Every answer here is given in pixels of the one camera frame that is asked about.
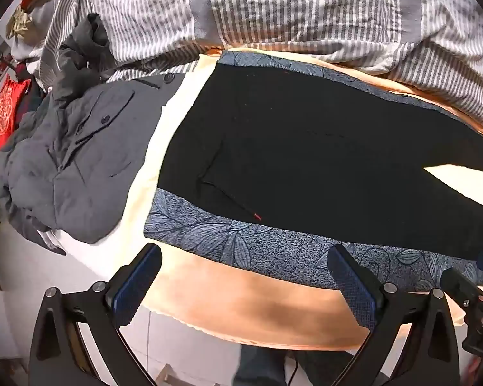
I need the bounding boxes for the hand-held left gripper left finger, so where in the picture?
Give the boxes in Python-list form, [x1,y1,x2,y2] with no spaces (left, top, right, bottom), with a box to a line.
[28,242,163,386]

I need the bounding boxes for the grey white striped quilt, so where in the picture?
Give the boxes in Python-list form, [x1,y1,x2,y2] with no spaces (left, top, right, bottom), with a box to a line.
[24,0,483,137]

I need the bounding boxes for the beige crumpled cloth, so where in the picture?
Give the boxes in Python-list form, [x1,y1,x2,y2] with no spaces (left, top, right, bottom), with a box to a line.
[6,8,35,40]

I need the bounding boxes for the grey buttoned jacket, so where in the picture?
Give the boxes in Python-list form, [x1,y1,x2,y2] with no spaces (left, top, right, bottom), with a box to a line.
[0,72,186,246]

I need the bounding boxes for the black pants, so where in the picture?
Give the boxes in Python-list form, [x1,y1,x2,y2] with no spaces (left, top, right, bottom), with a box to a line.
[158,64,483,262]

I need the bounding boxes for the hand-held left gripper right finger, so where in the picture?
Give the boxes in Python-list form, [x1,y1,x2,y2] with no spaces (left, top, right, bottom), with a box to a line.
[327,243,461,386]

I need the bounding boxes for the blue leaf patterned cloth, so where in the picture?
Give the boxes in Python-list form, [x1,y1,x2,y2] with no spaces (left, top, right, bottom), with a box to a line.
[144,50,483,292]

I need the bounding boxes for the orange bed sheet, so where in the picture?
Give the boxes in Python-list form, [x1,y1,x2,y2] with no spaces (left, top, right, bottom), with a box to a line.
[121,48,483,350]

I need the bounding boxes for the red patterned cushion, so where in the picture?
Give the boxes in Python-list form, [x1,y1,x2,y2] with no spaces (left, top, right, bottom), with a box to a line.
[0,74,32,149]

